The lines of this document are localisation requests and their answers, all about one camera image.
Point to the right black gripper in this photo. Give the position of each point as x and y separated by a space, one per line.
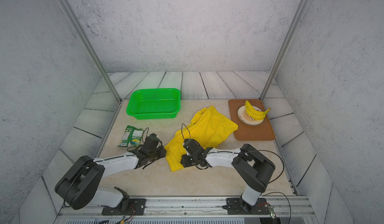
183 160

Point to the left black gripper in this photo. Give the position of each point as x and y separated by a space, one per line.
163 151

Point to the yellow shorts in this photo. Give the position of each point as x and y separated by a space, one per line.
208 127

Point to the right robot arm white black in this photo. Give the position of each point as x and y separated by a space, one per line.
254 168

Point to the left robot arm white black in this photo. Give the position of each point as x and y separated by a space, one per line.
79 187

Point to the green snack packet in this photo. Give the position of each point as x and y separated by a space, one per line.
132 137

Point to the green plastic basket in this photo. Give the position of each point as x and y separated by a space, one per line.
162 103

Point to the patterned round plate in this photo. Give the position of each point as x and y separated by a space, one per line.
248 120

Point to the yellow banana bunch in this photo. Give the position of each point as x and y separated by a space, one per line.
255 114

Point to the brown wooden tray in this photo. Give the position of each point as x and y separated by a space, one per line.
245 132

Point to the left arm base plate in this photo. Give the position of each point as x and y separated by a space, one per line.
128 207

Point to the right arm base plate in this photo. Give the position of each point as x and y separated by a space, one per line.
237 206

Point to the aluminium mounting rail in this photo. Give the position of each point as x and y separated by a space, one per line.
199 210

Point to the right aluminium frame post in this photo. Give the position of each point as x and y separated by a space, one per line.
285 46

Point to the aluminium frame post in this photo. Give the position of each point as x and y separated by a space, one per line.
285 46
68 11

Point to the left aluminium frame post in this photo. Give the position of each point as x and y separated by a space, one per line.
68 11

